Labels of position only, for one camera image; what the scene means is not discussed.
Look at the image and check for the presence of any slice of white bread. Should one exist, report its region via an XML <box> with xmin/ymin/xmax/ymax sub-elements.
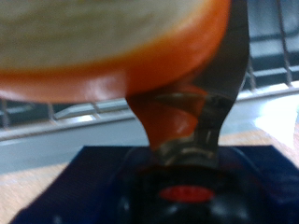
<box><xmin>0</xmin><ymin>0</ymin><xmax>233</xmax><ymax>105</ymax></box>

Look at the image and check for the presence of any glass oven door with handle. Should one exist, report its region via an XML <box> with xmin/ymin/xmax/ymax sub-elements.
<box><xmin>0</xmin><ymin>90</ymin><xmax>299</xmax><ymax>224</ymax></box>

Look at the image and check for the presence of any silver toaster oven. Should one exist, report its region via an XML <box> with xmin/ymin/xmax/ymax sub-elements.
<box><xmin>0</xmin><ymin>0</ymin><xmax>299</xmax><ymax>132</ymax></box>

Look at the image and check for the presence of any wire oven rack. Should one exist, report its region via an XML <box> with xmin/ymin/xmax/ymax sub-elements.
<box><xmin>0</xmin><ymin>0</ymin><xmax>299</xmax><ymax>129</ymax></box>

